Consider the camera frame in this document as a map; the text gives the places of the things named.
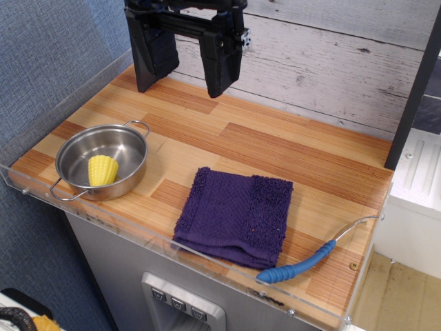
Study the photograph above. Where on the silver dispenser button panel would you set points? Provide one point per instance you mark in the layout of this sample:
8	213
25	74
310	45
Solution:
175	308

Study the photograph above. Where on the clear acrylic guard rail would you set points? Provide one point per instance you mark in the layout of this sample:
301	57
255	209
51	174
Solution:
327	196

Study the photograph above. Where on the small steel pot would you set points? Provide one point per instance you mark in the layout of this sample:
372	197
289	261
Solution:
125	143

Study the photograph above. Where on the yellow toy corn cob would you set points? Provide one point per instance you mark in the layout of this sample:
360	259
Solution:
102	170

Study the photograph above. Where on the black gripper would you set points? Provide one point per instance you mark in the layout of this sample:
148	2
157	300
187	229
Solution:
152	27

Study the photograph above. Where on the purple folded towel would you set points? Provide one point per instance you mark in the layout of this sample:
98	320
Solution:
237	218

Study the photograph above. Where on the dark right frame post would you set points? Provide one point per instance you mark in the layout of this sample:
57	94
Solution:
419	86

